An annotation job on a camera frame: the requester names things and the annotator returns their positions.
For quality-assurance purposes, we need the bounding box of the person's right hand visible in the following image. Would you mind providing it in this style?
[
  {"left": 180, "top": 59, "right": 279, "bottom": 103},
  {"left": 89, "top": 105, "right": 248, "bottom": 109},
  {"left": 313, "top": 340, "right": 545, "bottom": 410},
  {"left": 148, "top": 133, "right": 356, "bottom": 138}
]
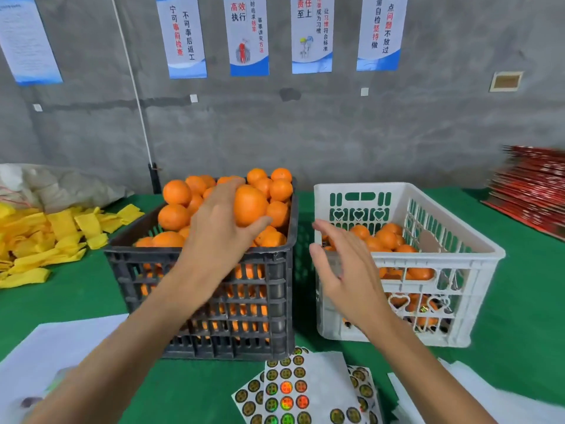
[{"left": 309, "top": 218, "right": 390, "bottom": 336}]

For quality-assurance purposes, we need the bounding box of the person's left hand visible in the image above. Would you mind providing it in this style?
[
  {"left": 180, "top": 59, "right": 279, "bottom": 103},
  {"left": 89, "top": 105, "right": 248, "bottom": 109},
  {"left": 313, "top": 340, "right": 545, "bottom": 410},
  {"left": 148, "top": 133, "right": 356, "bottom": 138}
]
[{"left": 177, "top": 178, "right": 273, "bottom": 288}]

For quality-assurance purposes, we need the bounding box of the single orange fruit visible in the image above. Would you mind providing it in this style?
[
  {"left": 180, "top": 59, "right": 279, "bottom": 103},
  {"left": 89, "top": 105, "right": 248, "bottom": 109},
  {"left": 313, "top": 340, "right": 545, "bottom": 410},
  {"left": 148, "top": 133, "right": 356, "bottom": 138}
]
[{"left": 233, "top": 184, "right": 270, "bottom": 228}]

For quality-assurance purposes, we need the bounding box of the pile of oranges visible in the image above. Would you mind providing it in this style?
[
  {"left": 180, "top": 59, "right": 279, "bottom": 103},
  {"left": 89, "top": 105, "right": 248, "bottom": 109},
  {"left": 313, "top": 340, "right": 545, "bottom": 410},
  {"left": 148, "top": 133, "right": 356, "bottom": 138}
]
[{"left": 132, "top": 167, "right": 294, "bottom": 336}]

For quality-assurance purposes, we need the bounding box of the heap of labelled oranges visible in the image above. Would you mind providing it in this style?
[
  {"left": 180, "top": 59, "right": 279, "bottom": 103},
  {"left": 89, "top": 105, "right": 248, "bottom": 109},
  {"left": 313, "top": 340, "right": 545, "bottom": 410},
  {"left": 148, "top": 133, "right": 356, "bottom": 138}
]
[{"left": 322, "top": 222, "right": 443, "bottom": 327}]

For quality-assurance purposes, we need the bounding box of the black plastic crate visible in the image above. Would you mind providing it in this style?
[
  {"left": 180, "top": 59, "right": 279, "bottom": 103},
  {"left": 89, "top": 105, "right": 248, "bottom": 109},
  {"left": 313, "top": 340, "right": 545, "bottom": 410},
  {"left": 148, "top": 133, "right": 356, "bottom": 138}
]
[{"left": 103, "top": 181, "right": 300, "bottom": 361}]

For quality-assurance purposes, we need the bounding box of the white plastic crate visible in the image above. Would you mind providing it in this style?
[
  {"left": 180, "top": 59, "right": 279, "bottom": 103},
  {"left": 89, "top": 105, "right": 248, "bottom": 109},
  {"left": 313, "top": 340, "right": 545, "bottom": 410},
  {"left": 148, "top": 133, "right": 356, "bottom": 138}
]
[{"left": 313, "top": 181, "right": 507, "bottom": 348}]

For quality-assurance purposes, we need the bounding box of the person's left forearm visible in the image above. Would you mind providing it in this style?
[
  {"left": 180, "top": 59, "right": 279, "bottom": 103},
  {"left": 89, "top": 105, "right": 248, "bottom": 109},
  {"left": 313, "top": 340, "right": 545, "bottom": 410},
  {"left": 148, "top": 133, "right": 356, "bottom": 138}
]
[{"left": 26, "top": 264, "right": 217, "bottom": 424}]

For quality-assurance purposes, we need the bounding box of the person's right forearm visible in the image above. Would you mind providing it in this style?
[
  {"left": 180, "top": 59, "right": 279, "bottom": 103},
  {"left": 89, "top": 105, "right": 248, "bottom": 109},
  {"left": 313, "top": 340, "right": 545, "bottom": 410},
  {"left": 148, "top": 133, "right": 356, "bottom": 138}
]
[{"left": 357, "top": 309, "right": 496, "bottom": 424}]

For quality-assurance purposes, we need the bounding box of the beige woven sack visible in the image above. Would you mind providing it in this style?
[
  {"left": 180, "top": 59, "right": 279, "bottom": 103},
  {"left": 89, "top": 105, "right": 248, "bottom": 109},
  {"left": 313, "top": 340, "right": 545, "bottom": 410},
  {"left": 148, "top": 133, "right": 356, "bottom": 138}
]
[{"left": 0, "top": 163, "right": 134, "bottom": 214}]

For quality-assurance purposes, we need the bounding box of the pile of yellow bags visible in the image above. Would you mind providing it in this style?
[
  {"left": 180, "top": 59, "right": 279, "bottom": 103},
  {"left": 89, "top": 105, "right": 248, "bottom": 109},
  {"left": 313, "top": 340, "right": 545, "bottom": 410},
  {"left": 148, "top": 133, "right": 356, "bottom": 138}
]
[{"left": 0, "top": 203, "right": 145, "bottom": 290}]

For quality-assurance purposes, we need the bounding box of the green felt table cover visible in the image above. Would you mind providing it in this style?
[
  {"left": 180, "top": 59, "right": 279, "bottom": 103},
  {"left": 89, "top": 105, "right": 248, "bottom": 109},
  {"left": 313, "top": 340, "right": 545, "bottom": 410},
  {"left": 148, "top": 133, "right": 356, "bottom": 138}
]
[{"left": 0, "top": 188, "right": 565, "bottom": 424}]

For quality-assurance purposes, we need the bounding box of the white pole with black base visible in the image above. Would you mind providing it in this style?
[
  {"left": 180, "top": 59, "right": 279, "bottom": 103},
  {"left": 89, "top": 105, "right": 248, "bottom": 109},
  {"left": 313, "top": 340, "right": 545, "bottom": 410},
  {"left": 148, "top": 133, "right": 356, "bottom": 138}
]
[{"left": 110, "top": 0, "right": 162, "bottom": 194}]

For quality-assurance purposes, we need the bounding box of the white backing sheet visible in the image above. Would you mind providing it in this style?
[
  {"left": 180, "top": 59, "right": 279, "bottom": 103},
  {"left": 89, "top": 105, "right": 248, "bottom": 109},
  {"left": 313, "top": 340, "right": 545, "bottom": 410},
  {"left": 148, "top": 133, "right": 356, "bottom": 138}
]
[{"left": 388, "top": 357, "right": 565, "bottom": 424}]

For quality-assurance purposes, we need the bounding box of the white printed paper sheet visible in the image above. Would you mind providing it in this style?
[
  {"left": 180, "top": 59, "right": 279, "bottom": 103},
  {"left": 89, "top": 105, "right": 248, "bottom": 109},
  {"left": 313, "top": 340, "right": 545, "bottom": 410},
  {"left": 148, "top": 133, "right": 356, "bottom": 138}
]
[{"left": 0, "top": 313, "right": 130, "bottom": 424}]

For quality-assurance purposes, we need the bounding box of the stack of red cardboard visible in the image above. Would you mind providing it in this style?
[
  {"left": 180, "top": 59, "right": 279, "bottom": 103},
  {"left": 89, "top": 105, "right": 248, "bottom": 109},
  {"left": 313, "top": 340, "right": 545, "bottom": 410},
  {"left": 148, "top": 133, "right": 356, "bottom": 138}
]
[{"left": 481, "top": 145, "right": 565, "bottom": 242}]

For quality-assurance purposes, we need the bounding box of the white notice with blue border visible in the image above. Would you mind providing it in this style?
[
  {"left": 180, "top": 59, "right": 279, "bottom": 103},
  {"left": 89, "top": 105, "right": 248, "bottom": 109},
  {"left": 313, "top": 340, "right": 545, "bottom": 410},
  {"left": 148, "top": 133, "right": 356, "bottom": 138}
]
[{"left": 0, "top": 0, "right": 64, "bottom": 85}]

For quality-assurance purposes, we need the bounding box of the blue white wall poster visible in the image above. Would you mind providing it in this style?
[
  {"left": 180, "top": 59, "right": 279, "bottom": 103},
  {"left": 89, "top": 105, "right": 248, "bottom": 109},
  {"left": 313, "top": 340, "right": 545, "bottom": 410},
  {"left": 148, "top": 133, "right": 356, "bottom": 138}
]
[
  {"left": 357, "top": 0, "right": 410, "bottom": 72},
  {"left": 222, "top": 0, "right": 270, "bottom": 78},
  {"left": 290, "top": 0, "right": 335, "bottom": 75},
  {"left": 155, "top": 0, "right": 208, "bottom": 80}
]

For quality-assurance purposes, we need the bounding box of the beige wall plate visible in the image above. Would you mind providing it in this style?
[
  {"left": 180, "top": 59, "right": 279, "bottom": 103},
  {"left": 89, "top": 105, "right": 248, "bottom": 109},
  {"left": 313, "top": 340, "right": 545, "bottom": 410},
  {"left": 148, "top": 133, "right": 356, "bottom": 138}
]
[{"left": 490, "top": 71, "right": 524, "bottom": 92}]

